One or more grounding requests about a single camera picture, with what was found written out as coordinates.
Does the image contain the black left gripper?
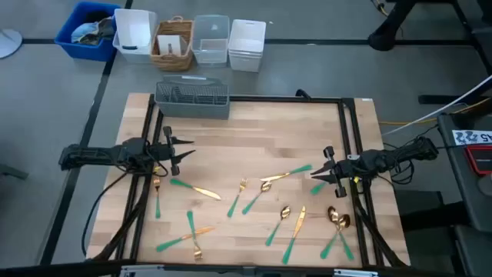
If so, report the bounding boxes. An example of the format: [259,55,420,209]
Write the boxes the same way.
[148,125,197,177]

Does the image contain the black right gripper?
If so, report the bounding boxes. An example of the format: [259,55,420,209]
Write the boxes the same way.
[310,145,364,199]

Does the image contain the grey plastic cutlery basket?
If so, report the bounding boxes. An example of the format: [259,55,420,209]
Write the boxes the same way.
[154,74,231,121]

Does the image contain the brown wicker basket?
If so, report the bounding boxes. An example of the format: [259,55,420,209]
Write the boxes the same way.
[149,15,194,72]

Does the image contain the clear plastic bin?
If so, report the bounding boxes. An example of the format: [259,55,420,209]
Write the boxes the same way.
[191,14,231,69]

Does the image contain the white card box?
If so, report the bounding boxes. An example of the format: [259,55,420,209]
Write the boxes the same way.
[156,34,189,58]

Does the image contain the white open plastic bin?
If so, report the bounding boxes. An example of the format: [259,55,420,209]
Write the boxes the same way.
[111,8,158,65]

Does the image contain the stacked white plastic bins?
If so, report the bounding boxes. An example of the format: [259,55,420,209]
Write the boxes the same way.
[228,18,268,73]

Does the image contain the black side table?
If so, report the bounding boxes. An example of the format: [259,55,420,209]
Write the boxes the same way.
[437,112,492,232]

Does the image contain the blue plastic bin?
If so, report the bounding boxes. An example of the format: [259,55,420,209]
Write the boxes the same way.
[54,1,122,63]

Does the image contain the dark brown cloth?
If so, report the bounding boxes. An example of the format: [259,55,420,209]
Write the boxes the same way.
[85,11,117,47]

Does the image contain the black floor stand foot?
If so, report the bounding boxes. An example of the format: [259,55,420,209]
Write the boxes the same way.
[367,0,418,52]

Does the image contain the white printed label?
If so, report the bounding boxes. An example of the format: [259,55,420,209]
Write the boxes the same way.
[451,129,492,147]

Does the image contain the light blue cloth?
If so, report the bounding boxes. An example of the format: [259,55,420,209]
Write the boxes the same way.
[70,21,101,44]

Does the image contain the red-edged black device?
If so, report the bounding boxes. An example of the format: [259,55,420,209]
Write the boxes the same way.
[463,145,492,177]

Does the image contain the white round floor base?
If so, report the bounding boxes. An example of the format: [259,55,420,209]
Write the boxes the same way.
[0,28,23,60]

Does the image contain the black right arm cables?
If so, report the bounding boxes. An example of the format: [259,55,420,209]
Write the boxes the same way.
[382,126,440,185]

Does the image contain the yellow floor cable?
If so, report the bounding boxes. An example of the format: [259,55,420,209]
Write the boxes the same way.
[370,0,388,17]
[378,98,492,126]

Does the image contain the white cable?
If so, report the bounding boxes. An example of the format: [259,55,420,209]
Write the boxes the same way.
[381,74,492,137]

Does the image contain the silver metal bracket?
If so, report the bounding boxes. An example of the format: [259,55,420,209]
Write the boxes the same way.
[333,268,380,277]
[118,264,166,277]

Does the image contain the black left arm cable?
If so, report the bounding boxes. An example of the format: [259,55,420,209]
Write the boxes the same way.
[81,169,134,258]

